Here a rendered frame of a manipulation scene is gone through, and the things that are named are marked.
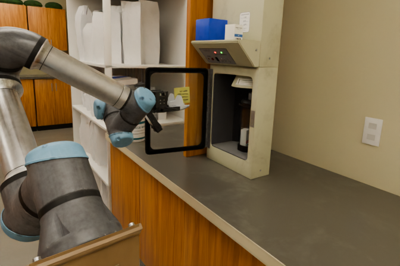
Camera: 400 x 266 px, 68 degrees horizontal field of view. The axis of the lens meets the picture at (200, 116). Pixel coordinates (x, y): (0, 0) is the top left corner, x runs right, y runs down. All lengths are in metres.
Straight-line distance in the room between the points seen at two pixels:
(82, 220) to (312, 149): 1.25
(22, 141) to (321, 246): 0.83
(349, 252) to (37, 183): 0.79
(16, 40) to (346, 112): 1.28
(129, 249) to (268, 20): 0.94
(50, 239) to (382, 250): 0.84
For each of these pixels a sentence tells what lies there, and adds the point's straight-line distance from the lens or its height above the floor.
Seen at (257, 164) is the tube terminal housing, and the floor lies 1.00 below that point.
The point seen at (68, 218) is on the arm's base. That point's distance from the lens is 0.59.
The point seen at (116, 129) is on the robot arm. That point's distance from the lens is 1.01.
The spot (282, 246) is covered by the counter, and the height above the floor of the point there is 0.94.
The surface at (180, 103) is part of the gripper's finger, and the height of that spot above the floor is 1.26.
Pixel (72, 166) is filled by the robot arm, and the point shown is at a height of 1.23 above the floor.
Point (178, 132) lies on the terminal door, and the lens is 1.41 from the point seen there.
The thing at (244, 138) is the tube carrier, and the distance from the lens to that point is 1.38.
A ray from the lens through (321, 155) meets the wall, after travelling 1.58.
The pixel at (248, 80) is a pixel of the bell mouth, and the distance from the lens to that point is 1.30.
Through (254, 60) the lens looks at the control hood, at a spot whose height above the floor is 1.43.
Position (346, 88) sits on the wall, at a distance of 1.48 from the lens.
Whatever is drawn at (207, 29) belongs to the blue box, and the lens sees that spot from 1.29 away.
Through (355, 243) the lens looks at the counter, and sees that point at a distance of 1.02.
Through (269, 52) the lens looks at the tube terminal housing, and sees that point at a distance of 1.24.
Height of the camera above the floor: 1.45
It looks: 12 degrees down
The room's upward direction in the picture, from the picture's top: 2 degrees clockwise
